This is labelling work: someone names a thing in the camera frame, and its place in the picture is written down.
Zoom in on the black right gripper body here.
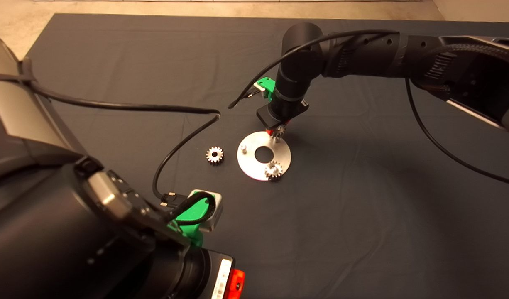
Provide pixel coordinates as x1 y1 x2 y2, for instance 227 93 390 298
257 99 309 128

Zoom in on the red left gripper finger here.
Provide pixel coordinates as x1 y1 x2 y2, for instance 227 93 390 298
229 269 245 299

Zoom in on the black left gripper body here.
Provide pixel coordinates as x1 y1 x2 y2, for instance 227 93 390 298
198 248 235 299

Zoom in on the round metal carrier plate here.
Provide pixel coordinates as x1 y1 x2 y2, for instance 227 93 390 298
237 131 292 181

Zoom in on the dark table cloth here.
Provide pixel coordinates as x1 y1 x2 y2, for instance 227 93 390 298
0 14 509 299

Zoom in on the green right camera mount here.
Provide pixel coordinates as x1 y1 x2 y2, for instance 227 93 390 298
257 77 276 102

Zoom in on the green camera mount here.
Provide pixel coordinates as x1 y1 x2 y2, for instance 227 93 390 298
257 77 276 102
167 197 216 246

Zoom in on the black right camera cable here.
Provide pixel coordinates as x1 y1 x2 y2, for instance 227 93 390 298
228 29 509 188

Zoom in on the black camera cable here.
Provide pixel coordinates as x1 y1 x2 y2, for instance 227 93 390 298
228 29 509 188
0 73 221 227

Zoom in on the silver left camera box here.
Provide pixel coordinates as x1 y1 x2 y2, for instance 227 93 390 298
187 189 223 232

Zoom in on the green left camera mount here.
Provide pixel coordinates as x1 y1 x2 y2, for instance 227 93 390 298
167 197 216 246

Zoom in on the black left camera cable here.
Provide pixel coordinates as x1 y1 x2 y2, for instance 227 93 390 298
0 73 221 227

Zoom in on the black braided hose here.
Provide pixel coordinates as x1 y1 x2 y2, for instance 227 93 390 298
435 43 509 65

